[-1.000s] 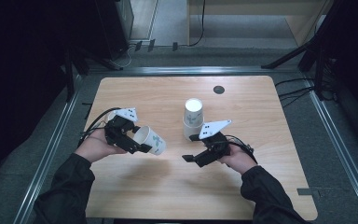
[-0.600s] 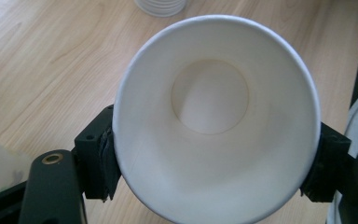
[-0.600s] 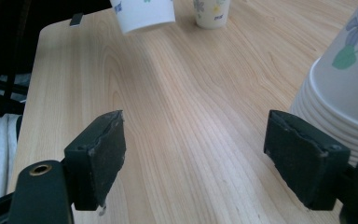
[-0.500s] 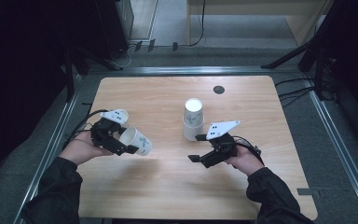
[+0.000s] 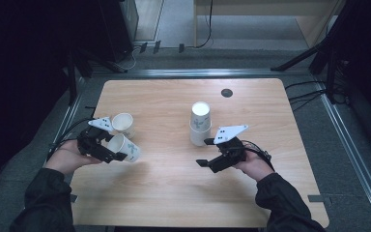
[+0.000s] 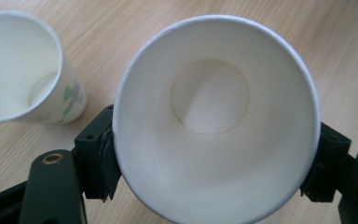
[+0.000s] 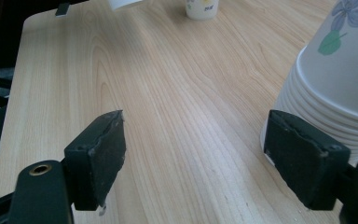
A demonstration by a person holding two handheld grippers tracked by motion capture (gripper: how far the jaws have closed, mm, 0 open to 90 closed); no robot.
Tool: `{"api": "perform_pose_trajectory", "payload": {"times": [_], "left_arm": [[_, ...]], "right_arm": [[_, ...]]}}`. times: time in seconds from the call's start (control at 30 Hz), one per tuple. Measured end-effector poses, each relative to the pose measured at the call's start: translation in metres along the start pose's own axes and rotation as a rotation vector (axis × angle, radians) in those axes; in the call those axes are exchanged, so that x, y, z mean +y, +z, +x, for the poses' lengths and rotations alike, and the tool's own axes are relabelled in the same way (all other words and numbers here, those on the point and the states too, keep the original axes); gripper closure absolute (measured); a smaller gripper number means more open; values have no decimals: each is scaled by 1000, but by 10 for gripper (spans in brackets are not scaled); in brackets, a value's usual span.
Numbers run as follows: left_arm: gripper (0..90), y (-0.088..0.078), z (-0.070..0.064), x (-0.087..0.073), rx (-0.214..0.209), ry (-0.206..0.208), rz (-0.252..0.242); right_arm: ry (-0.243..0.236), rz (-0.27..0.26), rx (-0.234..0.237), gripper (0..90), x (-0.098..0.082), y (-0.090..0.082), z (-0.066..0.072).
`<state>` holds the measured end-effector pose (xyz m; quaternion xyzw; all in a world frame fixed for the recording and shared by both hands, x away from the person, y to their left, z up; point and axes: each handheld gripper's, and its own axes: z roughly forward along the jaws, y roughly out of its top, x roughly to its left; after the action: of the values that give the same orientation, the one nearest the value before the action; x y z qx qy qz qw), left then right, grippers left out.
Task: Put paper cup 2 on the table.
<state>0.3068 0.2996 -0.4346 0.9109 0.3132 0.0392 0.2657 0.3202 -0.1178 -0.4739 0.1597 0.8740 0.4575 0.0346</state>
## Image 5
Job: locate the white paper cup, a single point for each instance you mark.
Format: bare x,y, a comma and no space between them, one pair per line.
130,150
124,124
198,138
200,121

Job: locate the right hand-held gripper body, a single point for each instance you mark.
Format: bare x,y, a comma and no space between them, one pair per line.
232,153

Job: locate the person's left hand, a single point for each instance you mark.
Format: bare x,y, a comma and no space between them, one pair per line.
67,159

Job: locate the grey tape piece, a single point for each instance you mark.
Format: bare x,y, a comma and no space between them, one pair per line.
74,198
319,198

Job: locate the person's right hand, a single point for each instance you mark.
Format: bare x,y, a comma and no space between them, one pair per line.
256,166

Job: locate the black tape strip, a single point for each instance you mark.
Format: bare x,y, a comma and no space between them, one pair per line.
156,47
143,47
91,111
181,48

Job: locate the black cabinet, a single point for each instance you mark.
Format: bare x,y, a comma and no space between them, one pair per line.
117,29

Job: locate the long metal floor rail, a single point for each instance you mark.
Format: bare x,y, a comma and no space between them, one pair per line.
351,145
62,125
206,72

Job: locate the black round table grommet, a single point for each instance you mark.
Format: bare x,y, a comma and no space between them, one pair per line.
226,93

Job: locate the light wooden furniture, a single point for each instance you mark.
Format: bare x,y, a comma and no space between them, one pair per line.
315,19

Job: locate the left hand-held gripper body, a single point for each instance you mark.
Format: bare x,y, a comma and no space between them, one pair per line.
91,143

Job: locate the black stand with legs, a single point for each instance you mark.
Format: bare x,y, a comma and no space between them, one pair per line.
330,48
72,74

